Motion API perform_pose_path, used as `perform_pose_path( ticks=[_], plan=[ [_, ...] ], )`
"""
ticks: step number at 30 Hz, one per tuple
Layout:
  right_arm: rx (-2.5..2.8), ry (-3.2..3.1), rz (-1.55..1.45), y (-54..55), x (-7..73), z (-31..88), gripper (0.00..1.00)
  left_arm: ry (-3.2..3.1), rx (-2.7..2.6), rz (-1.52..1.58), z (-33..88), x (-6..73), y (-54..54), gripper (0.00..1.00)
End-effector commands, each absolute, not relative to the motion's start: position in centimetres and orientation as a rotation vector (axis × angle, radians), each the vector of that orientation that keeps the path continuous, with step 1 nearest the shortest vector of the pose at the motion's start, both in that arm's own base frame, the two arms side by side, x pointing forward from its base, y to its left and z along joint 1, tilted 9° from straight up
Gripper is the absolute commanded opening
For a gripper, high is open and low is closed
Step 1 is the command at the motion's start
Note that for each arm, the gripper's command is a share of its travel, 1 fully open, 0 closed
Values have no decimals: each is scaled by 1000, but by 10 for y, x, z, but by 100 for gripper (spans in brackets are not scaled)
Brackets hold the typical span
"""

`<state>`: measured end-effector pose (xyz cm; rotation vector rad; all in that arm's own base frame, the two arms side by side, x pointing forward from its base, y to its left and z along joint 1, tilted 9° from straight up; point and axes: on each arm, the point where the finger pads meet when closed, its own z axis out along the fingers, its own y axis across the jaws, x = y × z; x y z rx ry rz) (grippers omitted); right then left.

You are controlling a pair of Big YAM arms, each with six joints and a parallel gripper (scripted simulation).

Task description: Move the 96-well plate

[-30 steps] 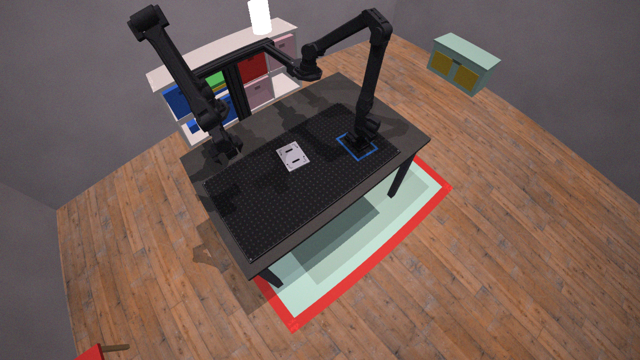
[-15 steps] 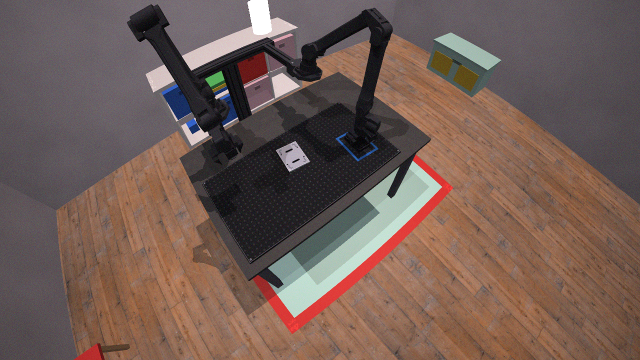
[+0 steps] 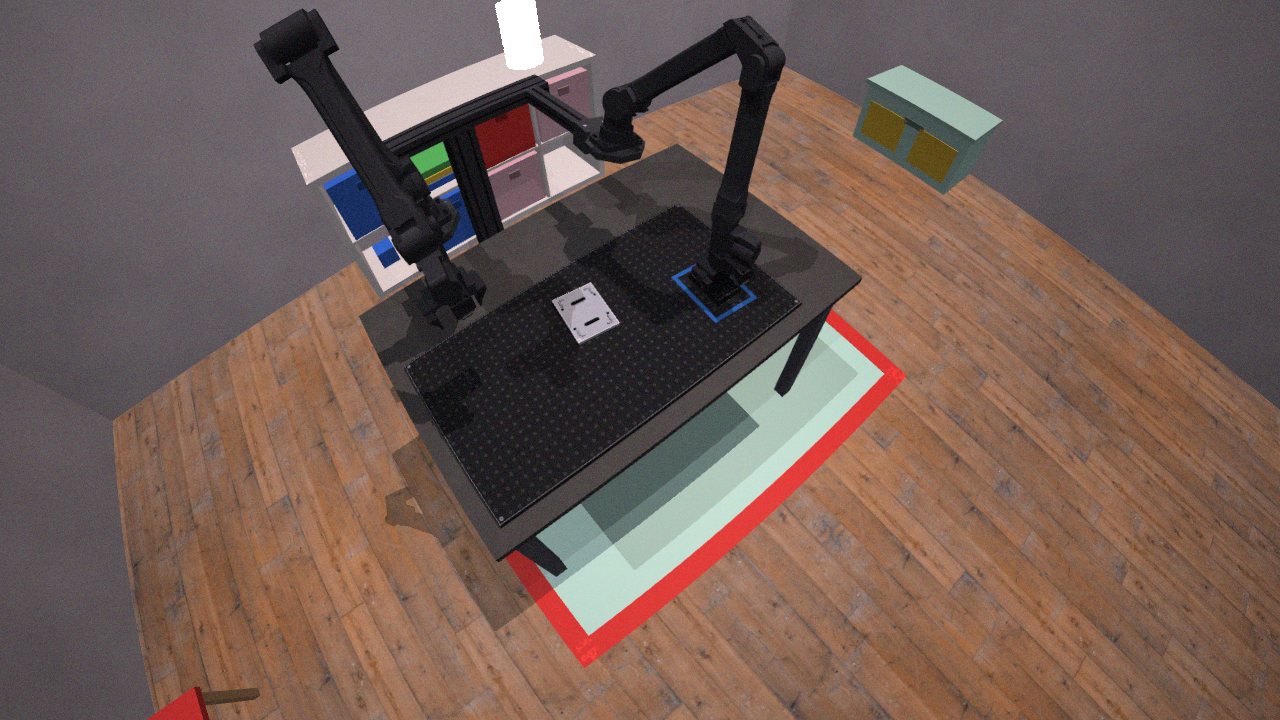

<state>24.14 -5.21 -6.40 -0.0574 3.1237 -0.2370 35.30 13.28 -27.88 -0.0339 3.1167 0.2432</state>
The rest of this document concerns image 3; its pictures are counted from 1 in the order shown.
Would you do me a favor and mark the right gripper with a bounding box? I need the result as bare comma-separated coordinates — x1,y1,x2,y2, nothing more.
416,266,486,331

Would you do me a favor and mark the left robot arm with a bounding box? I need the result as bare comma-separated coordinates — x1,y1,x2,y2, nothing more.
589,15,786,286

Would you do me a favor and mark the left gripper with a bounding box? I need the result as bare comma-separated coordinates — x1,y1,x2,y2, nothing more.
692,247,730,292

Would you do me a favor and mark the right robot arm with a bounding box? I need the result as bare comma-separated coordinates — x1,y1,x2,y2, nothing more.
253,9,476,320

